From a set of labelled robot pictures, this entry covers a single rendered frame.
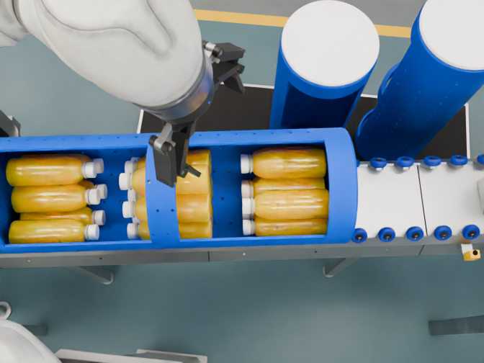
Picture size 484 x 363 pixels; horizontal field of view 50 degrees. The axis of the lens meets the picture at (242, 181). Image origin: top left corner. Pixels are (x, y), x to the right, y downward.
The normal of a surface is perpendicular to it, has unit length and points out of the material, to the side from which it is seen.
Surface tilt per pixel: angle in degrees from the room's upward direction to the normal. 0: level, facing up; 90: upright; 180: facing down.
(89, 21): 38
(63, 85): 0
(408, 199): 0
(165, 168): 75
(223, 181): 26
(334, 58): 0
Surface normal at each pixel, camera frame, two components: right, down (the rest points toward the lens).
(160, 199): 0.00, 0.13
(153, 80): 0.45, 0.86
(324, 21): 0.00, -0.29
